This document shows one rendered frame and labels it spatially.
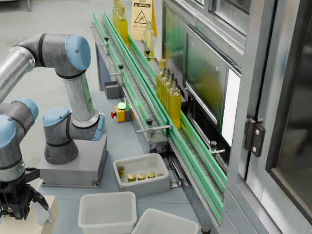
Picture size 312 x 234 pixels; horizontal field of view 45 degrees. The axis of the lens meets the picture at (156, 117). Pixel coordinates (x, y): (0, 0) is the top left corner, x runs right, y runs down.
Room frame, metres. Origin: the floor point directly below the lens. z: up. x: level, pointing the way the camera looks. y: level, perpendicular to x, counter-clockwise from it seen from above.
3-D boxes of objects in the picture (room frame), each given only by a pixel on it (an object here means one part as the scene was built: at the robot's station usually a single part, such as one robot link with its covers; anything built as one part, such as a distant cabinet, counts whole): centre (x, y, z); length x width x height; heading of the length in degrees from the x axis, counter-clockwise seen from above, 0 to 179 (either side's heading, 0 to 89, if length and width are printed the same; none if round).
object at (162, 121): (2.28, 0.20, 0.93); 1.75 x 0.01 x 0.08; 17
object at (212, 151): (1.23, -0.26, 0.94); 0.07 x 0.04 x 0.13; 107
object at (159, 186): (1.27, 0.04, 0.79); 0.27 x 0.17 x 0.08; 107
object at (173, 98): (1.53, -0.09, 0.99); 0.06 x 0.06 x 0.21; 17
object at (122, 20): (2.59, 0.23, 1.02); 0.06 x 0.06 x 0.28; 17
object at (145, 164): (1.26, 0.07, 0.80); 0.22 x 0.17 x 0.09; 107
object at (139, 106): (2.26, 0.27, 0.93); 1.75 x 0.01 x 0.08; 17
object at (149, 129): (1.40, 0.01, 0.95); 0.17 x 0.03 x 0.12; 107
